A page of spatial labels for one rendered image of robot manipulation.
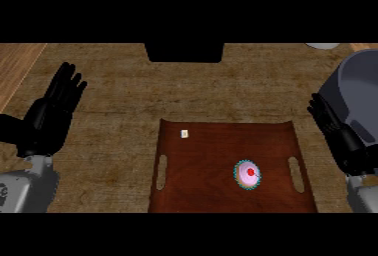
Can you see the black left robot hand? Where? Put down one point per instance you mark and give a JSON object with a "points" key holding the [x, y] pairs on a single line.
{"points": [[46, 116]]}

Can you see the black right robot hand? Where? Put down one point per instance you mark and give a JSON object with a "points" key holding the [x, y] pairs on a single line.
{"points": [[344, 140]]}

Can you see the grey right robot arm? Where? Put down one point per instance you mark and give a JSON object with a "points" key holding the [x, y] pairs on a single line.
{"points": [[363, 193]]}

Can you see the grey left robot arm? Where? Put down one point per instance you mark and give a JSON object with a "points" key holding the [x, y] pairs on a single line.
{"points": [[24, 186]]}

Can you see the grey metal pot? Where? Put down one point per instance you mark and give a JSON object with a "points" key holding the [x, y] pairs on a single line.
{"points": [[355, 96]]}

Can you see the pink cupcake with cherry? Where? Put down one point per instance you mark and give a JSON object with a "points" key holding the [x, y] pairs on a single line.
{"points": [[247, 174]]}

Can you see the brown wooden tray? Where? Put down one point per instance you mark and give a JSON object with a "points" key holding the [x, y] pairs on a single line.
{"points": [[231, 166]]}

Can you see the pale grey round object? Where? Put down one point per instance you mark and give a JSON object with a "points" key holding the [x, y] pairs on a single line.
{"points": [[322, 45]]}

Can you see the black rectangular appliance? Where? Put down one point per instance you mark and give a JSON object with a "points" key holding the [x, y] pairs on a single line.
{"points": [[185, 52]]}

